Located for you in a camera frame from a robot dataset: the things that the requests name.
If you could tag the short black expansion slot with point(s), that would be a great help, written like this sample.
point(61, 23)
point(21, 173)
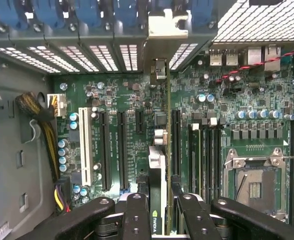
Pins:
point(140, 122)

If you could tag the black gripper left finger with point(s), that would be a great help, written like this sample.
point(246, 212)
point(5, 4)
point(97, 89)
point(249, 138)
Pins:
point(137, 220)

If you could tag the black open PC case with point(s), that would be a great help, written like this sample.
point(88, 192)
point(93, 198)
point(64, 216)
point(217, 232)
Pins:
point(62, 40)

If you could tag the CPU socket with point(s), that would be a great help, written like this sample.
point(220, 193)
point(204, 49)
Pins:
point(257, 185)

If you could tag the white expansion slot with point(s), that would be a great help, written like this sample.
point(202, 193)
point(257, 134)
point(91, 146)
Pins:
point(85, 150)

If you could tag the black power connector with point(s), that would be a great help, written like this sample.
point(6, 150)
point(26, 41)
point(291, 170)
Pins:
point(64, 186)

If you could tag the white power connector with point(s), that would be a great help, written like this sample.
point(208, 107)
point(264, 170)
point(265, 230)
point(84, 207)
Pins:
point(60, 105)

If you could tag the long black expansion slot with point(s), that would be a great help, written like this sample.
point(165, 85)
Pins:
point(105, 150)
point(176, 142)
point(122, 150)

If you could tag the large silver port block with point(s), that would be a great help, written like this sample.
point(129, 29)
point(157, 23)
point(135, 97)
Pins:
point(255, 56)
point(273, 58)

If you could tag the small silver port block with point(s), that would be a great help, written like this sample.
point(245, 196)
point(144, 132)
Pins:
point(232, 58)
point(215, 58)

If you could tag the blue slot clip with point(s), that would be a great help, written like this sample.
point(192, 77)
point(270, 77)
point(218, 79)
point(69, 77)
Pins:
point(168, 3)
point(48, 13)
point(202, 12)
point(87, 12)
point(9, 15)
point(124, 12)

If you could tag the green motherboard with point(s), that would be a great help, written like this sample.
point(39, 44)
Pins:
point(237, 95)

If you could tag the perforated slot cover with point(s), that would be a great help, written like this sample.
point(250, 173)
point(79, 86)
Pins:
point(79, 58)
point(53, 58)
point(183, 56)
point(104, 58)
point(27, 60)
point(128, 57)

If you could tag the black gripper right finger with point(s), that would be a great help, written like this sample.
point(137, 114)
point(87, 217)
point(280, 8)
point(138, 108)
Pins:
point(194, 220)

